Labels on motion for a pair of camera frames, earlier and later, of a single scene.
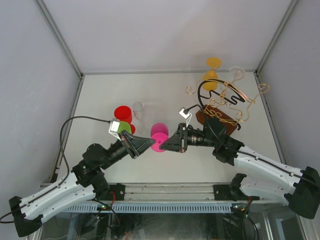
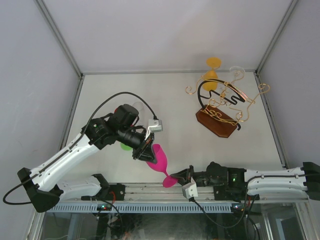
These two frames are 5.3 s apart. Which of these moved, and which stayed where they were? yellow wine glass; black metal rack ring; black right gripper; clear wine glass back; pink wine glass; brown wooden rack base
Moved: black right gripper; pink wine glass
Stayed: yellow wine glass; clear wine glass back; brown wooden rack base; black metal rack ring
